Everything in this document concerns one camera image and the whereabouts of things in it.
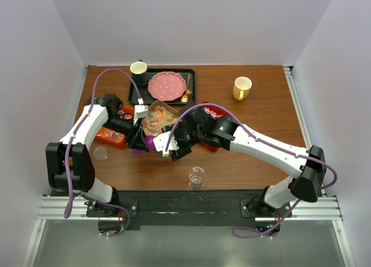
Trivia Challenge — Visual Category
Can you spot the silver tin of gummies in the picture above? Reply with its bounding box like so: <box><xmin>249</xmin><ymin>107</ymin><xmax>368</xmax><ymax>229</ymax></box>
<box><xmin>142</xmin><ymin>100</ymin><xmax>179</xmax><ymax>136</ymax></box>

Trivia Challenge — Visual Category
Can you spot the pink polka dot plate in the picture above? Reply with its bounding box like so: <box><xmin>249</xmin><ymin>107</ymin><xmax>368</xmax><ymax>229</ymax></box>
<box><xmin>148</xmin><ymin>71</ymin><xmax>186</xmax><ymax>102</ymax></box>

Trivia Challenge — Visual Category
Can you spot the dark green cup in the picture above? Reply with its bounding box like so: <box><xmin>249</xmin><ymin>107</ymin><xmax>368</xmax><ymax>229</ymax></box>
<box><xmin>129</xmin><ymin>60</ymin><xmax>148</xmax><ymax>86</ymax></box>

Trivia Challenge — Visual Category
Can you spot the clear glass jar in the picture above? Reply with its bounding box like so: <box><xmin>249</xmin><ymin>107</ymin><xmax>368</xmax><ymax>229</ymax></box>
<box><xmin>188</xmin><ymin>166</ymin><xmax>206</xmax><ymax>189</ymax></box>

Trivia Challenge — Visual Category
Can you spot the yellow mug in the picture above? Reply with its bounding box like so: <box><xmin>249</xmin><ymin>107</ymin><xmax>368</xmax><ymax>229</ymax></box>
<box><xmin>232</xmin><ymin>76</ymin><xmax>252</xmax><ymax>101</ymax></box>

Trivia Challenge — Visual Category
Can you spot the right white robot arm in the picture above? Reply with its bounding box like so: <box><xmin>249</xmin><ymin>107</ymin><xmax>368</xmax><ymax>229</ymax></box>
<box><xmin>162</xmin><ymin>107</ymin><xmax>326</xmax><ymax>217</ymax></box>

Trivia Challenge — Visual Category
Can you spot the red box of lollipops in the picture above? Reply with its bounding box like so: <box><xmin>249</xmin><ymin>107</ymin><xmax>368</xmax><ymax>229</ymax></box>
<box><xmin>200</xmin><ymin>105</ymin><xmax>230</xmax><ymax>152</ymax></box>

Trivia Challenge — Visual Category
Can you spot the orange candy box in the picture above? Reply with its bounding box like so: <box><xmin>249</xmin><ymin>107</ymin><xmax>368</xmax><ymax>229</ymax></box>
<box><xmin>94</xmin><ymin>107</ymin><xmax>134</xmax><ymax>149</ymax></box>

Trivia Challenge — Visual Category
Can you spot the clear jar lid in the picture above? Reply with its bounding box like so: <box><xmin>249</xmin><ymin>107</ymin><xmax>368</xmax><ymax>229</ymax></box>
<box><xmin>93</xmin><ymin>146</ymin><xmax>109</xmax><ymax>161</ymax></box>

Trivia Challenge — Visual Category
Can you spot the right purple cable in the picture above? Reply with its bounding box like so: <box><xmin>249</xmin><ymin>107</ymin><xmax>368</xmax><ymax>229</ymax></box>
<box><xmin>164</xmin><ymin>103</ymin><xmax>339</xmax><ymax>239</ymax></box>

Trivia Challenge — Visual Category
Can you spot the black serving tray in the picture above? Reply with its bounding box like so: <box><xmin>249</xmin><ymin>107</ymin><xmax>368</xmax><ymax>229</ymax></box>
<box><xmin>128</xmin><ymin>68</ymin><xmax>196</xmax><ymax>106</ymax></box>

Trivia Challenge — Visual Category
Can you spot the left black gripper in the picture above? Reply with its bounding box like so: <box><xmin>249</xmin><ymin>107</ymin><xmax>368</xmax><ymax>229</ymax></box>
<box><xmin>102</xmin><ymin>114</ymin><xmax>150</xmax><ymax>152</ymax></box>

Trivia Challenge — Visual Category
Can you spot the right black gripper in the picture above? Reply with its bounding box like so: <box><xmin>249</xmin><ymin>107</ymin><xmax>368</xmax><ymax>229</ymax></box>
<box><xmin>162</xmin><ymin>122</ymin><xmax>205</xmax><ymax>160</ymax></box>

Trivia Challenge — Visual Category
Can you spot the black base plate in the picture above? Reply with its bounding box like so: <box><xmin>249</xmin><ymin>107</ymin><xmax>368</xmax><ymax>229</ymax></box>
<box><xmin>86</xmin><ymin>188</ymin><xmax>293</xmax><ymax>232</ymax></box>

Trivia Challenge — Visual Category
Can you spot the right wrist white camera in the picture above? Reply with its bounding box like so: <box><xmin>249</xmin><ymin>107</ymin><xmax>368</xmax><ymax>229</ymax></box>
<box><xmin>153</xmin><ymin>131</ymin><xmax>179</xmax><ymax>157</ymax></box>

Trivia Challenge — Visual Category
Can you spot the gold fork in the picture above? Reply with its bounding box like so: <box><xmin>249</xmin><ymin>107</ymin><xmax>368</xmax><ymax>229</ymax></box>
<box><xmin>185</xmin><ymin>74</ymin><xmax>192</xmax><ymax>98</ymax></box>

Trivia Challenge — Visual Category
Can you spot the purple plastic scoop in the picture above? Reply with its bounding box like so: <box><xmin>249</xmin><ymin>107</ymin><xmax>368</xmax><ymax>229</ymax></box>
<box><xmin>132</xmin><ymin>135</ymin><xmax>155</xmax><ymax>155</ymax></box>

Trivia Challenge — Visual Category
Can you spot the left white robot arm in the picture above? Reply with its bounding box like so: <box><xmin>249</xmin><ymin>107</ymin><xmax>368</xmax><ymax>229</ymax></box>
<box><xmin>45</xmin><ymin>94</ymin><xmax>150</xmax><ymax>218</ymax></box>

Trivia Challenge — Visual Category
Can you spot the gold spoon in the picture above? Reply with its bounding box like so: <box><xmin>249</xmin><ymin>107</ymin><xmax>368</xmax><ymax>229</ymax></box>
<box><xmin>181</xmin><ymin>74</ymin><xmax>191</xmax><ymax>104</ymax></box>

